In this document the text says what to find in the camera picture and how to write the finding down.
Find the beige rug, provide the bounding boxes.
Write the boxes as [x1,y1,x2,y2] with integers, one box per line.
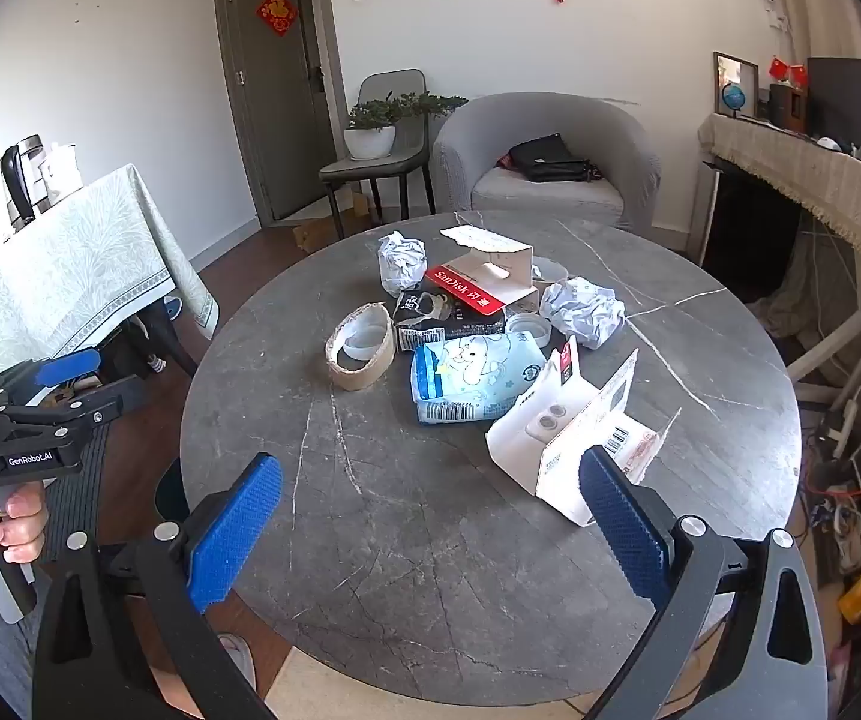
[265,645,604,720]

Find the grey slipper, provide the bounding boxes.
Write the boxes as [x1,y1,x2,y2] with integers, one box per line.
[216,634,257,691]

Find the red door decoration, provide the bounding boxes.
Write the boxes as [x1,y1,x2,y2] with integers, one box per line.
[256,0,298,37]

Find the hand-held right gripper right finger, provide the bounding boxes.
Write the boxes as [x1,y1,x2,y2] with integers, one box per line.
[578,444,829,720]

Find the white jug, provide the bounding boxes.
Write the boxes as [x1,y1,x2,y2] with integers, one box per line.
[40,141,85,207]

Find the small red flags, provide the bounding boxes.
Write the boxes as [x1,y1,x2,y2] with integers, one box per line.
[767,56,808,87]

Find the grey door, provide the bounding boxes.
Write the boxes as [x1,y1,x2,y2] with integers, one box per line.
[224,0,326,222]

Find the black white snack packet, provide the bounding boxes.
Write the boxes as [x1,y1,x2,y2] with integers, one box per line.
[392,289,508,352]

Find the white cardboard packaging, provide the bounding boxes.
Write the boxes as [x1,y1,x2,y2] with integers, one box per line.
[485,336,680,526]

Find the person's left hand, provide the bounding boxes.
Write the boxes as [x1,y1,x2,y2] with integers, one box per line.
[0,476,50,601]

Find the wooden picture frame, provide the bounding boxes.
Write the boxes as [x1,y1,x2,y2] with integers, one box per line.
[713,51,760,121]

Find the white desk frame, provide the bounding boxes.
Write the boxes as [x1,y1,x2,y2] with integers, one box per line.
[689,161,861,458]

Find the dark wooden box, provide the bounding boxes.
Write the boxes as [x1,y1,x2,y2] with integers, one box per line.
[767,82,808,132]

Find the pale green tablecloth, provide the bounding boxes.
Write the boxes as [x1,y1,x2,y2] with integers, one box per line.
[0,163,220,383]

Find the flat brown cardboard box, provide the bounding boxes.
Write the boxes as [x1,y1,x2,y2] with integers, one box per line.
[293,217,341,252]

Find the grey armchair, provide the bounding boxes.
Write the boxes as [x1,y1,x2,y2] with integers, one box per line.
[430,92,662,235]

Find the potted bonsai plant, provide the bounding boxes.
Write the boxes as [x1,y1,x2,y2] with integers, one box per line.
[343,91,470,161]

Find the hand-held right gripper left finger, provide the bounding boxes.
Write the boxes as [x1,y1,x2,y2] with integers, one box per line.
[32,454,285,720]

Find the red white cardboard box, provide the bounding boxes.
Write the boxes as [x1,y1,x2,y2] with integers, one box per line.
[425,225,540,316]

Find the large white paper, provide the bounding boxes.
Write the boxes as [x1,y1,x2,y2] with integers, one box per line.
[539,276,628,351]

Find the blue tissue packet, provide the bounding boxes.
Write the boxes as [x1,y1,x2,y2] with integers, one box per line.
[409,334,551,425]

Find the black bag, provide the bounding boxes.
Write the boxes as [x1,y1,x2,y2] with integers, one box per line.
[507,133,596,183]

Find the black steel kettle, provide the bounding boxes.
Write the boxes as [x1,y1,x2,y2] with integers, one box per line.
[0,135,49,230]

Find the grey chair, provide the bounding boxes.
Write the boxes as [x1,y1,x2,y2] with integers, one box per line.
[317,69,439,241]

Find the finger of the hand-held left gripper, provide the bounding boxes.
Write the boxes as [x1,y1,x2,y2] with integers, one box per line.
[0,375,148,452]
[0,347,103,421]

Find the black monitor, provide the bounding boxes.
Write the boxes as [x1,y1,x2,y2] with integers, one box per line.
[807,56,861,143]

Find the dark trash bin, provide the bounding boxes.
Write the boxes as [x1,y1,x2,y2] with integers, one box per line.
[154,456,195,533]

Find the beige fringed desk cloth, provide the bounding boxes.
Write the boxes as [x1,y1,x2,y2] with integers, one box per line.
[698,112,861,308]

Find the small white paper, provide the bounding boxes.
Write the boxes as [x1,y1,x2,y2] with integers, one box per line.
[376,231,429,297]

